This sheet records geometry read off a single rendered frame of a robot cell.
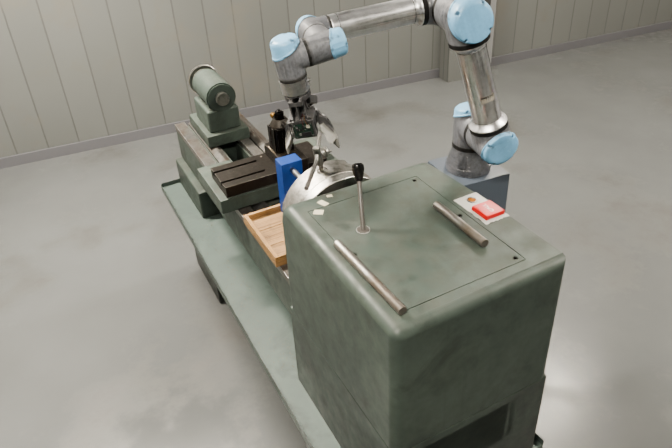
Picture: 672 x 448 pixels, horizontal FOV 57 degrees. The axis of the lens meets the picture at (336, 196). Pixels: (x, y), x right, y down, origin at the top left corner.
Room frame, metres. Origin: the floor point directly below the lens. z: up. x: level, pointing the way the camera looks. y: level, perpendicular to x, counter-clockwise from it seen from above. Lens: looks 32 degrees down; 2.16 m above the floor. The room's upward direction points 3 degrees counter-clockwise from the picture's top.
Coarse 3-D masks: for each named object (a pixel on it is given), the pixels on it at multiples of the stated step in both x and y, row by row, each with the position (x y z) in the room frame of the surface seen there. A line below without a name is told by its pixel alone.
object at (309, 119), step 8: (304, 96) 1.50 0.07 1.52; (288, 104) 1.48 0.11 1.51; (296, 104) 1.48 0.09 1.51; (304, 104) 1.50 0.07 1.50; (296, 112) 1.51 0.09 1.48; (304, 112) 1.50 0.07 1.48; (312, 112) 1.52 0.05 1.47; (288, 120) 1.51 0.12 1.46; (296, 120) 1.49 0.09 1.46; (304, 120) 1.48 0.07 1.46; (312, 120) 1.48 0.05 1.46; (296, 128) 1.48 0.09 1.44; (304, 128) 1.48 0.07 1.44; (312, 128) 1.49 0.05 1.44; (296, 136) 1.49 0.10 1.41; (304, 136) 1.49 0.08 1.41; (312, 136) 1.49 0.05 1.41
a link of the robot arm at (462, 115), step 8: (464, 104) 1.83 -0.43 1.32; (456, 112) 1.80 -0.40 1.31; (464, 112) 1.77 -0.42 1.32; (456, 120) 1.79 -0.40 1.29; (464, 120) 1.77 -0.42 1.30; (456, 128) 1.79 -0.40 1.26; (464, 128) 1.74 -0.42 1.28; (456, 136) 1.79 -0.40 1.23; (464, 136) 1.74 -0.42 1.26; (456, 144) 1.79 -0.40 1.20; (464, 144) 1.76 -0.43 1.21
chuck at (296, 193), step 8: (336, 160) 1.67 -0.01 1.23; (344, 160) 1.69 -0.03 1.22; (328, 168) 1.62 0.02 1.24; (336, 168) 1.61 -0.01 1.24; (344, 168) 1.62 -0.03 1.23; (304, 176) 1.61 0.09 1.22; (320, 176) 1.58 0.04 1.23; (328, 176) 1.57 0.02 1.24; (296, 184) 1.60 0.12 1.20; (304, 184) 1.58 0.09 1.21; (312, 184) 1.56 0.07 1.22; (288, 192) 1.60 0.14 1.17; (296, 192) 1.57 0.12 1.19; (304, 192) 1.55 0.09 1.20; (288, 200) 1.58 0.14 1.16; (296, 200) 1.55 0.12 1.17
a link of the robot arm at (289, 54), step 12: (276, 36) 1.54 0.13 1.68; (288, 36) 1.52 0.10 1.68; (276, 48) 1.49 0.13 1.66; (288, 48) 1.49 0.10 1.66; (300, 48) 1.50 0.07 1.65; (276, 60) 1.49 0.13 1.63; (288, 60) 1.49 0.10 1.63; (300, 60) 1.49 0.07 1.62; (288, 72) 1.49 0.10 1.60; (300, 72) 1.50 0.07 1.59
